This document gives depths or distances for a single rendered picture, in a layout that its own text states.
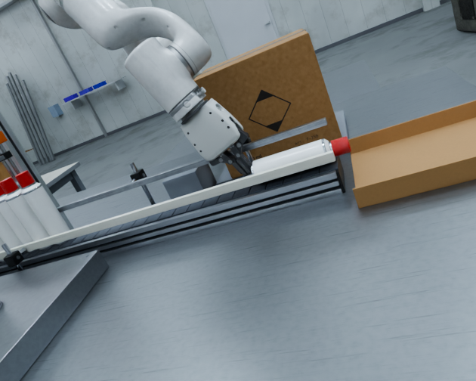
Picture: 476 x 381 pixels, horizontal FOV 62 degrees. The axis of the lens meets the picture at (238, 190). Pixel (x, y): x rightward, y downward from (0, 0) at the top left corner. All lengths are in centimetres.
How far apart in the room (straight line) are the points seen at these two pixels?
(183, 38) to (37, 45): 1139
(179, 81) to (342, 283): 49
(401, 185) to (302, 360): 36
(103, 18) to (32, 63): 1153
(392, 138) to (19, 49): 1194
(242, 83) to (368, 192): 42
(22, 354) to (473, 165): 80
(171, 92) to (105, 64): 1046
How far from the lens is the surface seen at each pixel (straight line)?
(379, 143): 97
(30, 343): 82
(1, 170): 286
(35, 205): 112
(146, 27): 90
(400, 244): 63
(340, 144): 81
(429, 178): 73
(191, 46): 83
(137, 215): 95
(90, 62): 1146
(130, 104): 1121
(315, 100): 99
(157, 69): 81
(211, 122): 82
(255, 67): 98
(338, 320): 54
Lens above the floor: 119
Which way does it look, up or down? 20 degrees down
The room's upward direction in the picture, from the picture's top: 24 degrees counter-clockwise
